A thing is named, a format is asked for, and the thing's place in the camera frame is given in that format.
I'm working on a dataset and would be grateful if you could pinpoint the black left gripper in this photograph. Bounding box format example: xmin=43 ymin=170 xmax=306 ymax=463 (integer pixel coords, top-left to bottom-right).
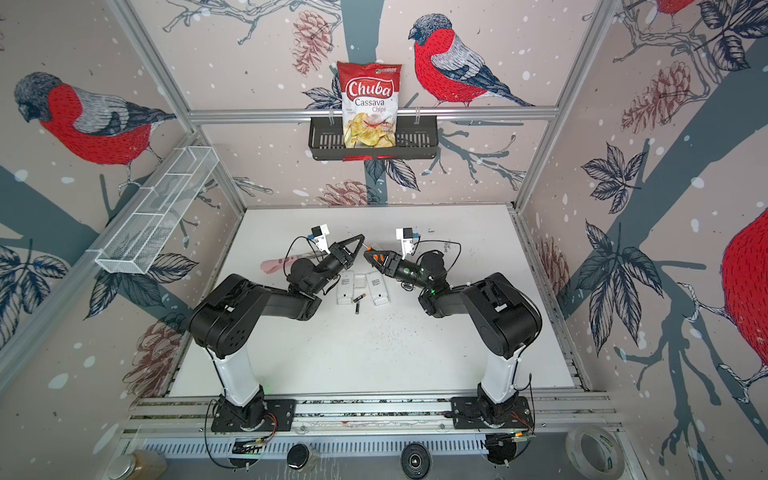
xmin=309 ymin=236 xmax=362 ymax=298

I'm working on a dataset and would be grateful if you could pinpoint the white remote control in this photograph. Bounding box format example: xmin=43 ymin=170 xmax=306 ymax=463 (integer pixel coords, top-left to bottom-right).
xmin=336 ymin=271 xmax=355 ymax=305
xmin=366 ymin=271 xmax=390 ymax=307

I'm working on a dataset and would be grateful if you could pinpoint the orange black screwdriver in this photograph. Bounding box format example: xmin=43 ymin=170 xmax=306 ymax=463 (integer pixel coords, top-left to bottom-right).
xmin=364 ymin=247 xmax=387 ymax=269

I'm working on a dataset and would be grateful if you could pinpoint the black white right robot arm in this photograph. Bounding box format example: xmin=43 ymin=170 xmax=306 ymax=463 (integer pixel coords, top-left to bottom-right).
xmin=364 ymin=248 xmax=543 ymax=429

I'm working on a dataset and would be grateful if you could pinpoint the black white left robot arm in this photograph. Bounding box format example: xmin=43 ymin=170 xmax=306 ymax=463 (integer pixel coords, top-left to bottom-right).
xmin=187 ymin=234 xmax=365 ymax=432

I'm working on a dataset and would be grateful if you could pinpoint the Chuba cassava chips bag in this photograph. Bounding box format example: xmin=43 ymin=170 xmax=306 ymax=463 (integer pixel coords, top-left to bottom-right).
xmin=337 ymin=62 xmax=401 ymax=148

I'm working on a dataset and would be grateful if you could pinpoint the metal lidded jar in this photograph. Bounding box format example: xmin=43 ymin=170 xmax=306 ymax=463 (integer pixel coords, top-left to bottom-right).
xmin=106 ymin=450 xmax=168 ymax=480

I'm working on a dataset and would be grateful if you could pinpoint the clear tape roll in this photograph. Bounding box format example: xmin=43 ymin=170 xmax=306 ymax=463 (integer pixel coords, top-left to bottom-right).
xmin=565 ymin=425 xmax=626 ymax=480

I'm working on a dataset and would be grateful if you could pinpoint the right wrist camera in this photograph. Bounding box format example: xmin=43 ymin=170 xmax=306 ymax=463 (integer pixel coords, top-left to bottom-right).
xmin=396 ymin=227 xmax=420 ymax=257

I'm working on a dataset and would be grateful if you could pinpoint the pink handled knife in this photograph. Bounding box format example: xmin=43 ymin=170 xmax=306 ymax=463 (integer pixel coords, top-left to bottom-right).
xmin=260 ymin=256 xmax=299 ymax=274

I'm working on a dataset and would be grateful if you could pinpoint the black wall basket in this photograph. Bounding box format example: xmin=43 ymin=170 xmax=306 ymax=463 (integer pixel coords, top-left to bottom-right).
xmin=308 ymin=116 xmax=439 ymax=162

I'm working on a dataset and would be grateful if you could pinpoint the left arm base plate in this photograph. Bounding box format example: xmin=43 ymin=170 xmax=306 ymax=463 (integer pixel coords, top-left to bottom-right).
xmin=211 ymin=397 xmax=297 ymax=433

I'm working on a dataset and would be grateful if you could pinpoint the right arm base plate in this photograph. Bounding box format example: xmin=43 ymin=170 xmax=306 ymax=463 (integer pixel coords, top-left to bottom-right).
xmin=445 ymin=395 xmax=534 ymax=431

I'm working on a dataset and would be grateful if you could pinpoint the white wire mesh basket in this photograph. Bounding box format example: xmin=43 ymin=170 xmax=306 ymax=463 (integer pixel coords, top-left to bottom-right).
xmin=95 ymin=146 xmax=219 ymax=274

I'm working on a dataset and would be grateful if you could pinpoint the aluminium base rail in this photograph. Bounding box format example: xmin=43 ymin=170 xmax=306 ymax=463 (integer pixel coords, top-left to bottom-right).
xmin=117 ymin=388 xmax=624 ymax=439

